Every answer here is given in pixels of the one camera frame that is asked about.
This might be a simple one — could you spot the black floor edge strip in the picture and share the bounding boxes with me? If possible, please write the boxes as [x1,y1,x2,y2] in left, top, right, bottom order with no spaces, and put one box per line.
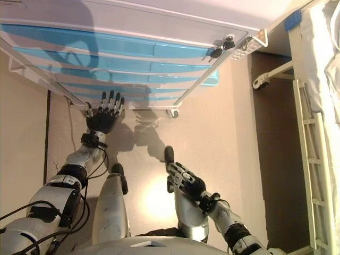
[44,89,52,186]

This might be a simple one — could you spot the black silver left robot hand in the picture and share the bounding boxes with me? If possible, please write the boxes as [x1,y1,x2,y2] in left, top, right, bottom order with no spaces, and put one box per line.
[84,89,126,135]

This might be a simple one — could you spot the white hospital bed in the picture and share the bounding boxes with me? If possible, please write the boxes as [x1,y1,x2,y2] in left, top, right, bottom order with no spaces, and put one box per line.
[251,0,340,255]

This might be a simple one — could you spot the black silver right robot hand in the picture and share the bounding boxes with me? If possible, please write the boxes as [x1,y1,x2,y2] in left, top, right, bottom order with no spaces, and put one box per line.
[166,161,208,203]

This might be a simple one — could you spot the white side bin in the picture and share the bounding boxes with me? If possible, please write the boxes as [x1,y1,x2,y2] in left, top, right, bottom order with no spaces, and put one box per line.
[7,56,29,74]

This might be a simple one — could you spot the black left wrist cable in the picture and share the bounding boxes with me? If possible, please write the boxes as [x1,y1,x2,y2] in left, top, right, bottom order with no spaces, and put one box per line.
[86,144,110,180]

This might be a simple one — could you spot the white perforated side basket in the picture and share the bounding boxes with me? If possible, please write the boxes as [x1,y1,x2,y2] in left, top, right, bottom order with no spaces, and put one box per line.
[230,36,255,61]

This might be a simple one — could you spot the black cart keys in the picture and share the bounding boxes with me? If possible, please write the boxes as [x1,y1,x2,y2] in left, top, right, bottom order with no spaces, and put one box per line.
[203,33,236,63]

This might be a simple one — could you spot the white floor cable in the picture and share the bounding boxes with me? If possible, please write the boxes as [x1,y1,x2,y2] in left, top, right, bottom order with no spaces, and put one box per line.
[67,99,78,157]

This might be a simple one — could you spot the white medical cart blue drawers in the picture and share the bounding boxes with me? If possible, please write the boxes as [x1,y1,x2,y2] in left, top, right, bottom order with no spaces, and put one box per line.
[0,0,269,119]

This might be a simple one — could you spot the teal waste bin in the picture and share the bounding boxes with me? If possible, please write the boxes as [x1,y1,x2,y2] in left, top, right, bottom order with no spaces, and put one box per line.
[200,69,221,87]

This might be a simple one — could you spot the blue bed tag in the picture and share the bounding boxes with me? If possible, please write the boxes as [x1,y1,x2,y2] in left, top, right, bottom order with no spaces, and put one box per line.
[283,9,302,31]

